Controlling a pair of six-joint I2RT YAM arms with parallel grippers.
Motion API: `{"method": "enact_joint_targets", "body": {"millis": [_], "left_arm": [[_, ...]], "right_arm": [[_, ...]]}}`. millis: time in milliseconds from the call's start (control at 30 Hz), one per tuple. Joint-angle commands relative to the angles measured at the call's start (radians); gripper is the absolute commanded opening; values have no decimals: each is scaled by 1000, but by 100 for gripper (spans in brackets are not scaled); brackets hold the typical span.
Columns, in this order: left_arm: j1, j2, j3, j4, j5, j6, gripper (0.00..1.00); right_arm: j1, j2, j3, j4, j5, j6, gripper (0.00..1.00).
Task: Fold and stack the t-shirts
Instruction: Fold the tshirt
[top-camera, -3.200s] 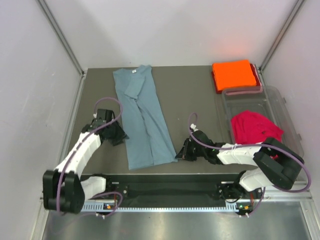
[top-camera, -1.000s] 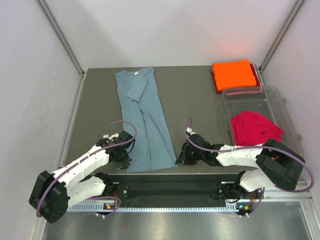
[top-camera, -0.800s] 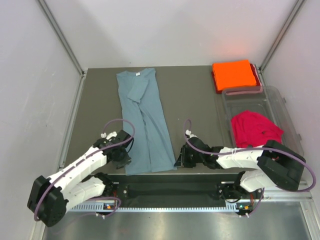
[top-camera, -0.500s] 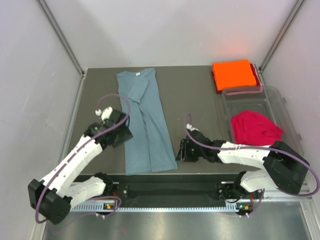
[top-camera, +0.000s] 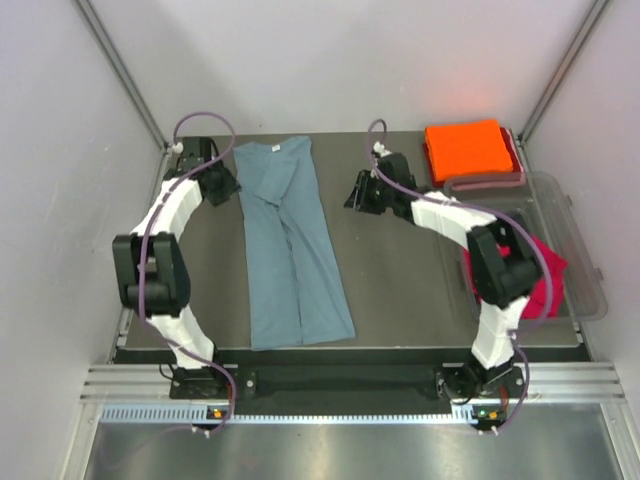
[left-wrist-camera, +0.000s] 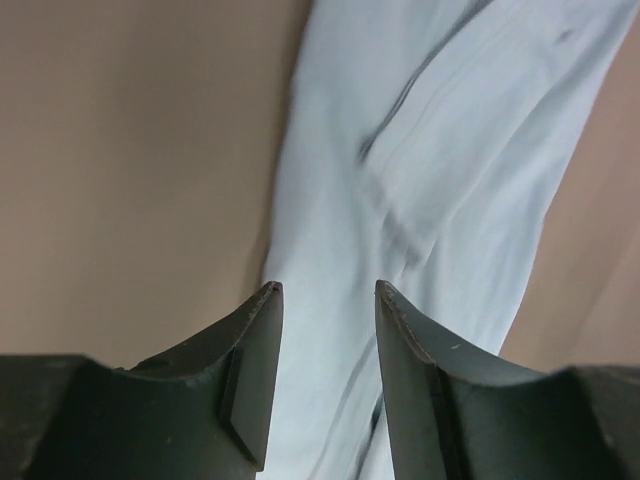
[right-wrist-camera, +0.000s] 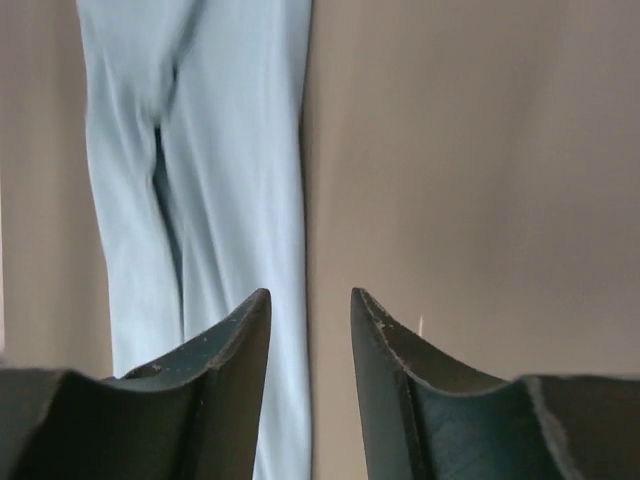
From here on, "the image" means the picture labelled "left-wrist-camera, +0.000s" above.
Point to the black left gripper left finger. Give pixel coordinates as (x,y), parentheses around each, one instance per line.
(199,410)

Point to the light blue t-shirt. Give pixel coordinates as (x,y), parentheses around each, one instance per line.
(425,143)

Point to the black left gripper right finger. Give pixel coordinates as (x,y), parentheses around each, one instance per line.
(455,411)

